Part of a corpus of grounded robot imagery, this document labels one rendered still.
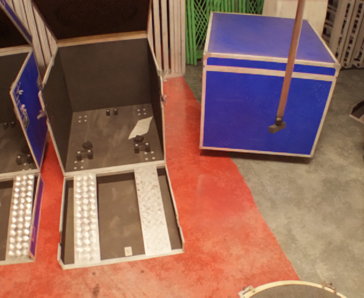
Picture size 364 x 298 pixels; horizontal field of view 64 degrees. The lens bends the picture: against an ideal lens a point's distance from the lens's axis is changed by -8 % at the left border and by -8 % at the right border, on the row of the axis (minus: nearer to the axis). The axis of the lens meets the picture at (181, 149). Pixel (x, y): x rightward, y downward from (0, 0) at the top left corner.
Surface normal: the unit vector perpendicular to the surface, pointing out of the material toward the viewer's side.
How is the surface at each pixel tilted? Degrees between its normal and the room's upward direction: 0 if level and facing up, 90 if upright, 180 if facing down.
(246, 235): 0
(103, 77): 90
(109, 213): 2
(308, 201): 0
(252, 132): 90
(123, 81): 90
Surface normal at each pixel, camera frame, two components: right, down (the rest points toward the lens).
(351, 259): 0.00, -0.77
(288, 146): -0.12, 0.63
